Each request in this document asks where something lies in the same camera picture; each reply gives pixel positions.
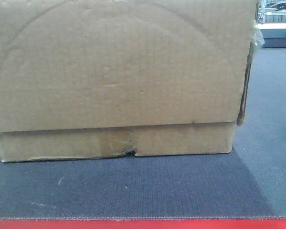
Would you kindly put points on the red conveyor edge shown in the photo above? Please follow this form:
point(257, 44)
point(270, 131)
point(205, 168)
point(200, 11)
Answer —
point(145, 224)

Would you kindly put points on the brown cardboard carton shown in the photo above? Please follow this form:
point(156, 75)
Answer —
point(102, 78)

